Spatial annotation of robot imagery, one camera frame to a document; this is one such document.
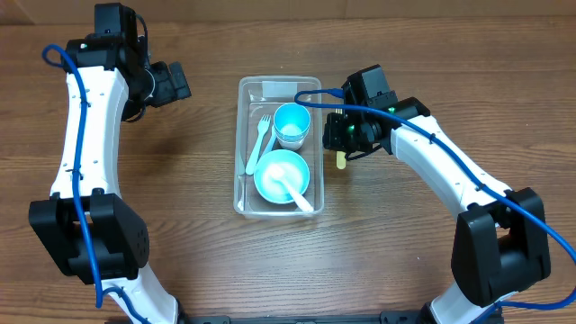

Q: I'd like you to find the clear plastic container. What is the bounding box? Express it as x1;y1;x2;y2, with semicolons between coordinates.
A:
234;76;324;218

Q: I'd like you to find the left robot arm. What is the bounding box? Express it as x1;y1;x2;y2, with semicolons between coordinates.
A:
29;3;191;323

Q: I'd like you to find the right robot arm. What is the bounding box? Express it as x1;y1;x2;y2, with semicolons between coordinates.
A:
323;97;551;323

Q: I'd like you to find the white plastic fork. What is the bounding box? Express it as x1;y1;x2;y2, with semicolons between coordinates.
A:
246;114;272;176

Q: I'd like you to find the yellow plastic fork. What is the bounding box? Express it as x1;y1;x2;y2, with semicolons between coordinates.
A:
336;151;347;170

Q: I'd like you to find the light blue bowl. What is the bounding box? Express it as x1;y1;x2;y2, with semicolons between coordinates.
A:
253;149;311;204

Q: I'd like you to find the right blue cable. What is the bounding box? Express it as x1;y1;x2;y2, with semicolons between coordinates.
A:
293;87;576;324

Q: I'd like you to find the pink cup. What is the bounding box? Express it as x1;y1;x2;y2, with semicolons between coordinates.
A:
277;139;305;151

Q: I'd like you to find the pink plastic spoon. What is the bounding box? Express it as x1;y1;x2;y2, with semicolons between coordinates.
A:
268;164;314;212

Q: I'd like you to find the green cup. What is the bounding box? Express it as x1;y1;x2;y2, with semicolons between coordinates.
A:
275;130;308;142

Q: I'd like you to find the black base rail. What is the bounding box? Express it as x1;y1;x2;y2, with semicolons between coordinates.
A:
183;310;419;324

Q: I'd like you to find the light blue plastic fork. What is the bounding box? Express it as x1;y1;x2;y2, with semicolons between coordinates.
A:
259;127;276;158

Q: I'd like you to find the blue cup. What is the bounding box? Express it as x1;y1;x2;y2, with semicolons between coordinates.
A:
274;103;311;133

